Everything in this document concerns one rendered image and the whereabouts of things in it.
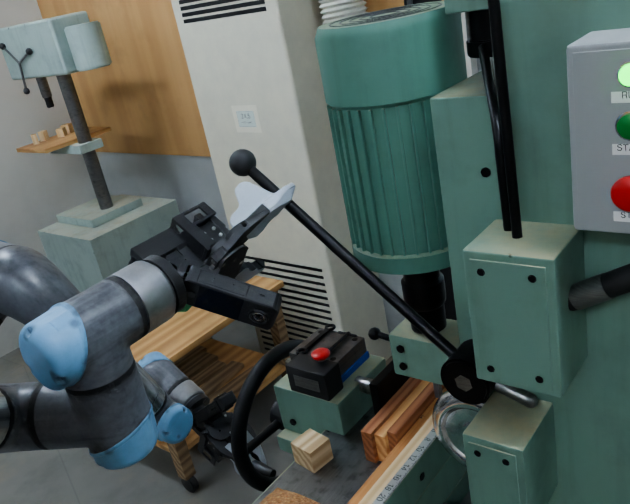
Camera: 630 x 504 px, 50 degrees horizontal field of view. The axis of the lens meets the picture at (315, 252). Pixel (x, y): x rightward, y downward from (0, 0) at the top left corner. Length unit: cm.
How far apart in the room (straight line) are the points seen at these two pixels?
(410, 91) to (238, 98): 175
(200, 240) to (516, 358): 37
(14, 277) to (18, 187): 276
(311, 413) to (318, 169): 141
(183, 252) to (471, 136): 35
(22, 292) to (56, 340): 46
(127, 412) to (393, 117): 44
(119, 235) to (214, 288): 231
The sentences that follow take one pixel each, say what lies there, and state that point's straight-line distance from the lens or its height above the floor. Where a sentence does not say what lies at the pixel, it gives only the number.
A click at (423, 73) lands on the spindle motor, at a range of 79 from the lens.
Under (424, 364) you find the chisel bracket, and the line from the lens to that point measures 99.
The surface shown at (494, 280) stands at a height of 127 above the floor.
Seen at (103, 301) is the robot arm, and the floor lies 131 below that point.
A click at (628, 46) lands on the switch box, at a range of 58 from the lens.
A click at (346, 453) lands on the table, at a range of 106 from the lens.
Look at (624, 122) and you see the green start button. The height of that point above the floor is 142.
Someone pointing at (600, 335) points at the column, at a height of 118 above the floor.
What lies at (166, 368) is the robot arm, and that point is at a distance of 150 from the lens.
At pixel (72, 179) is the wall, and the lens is 404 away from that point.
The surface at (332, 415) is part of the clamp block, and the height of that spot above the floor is 93.
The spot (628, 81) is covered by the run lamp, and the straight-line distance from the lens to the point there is 58.
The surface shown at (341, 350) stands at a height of 100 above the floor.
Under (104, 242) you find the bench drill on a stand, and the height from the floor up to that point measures 67.
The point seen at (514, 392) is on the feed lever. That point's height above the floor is 111.
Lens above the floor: 157
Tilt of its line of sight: 23 degrees down
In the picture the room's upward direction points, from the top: 12 degrees counter-clockwise
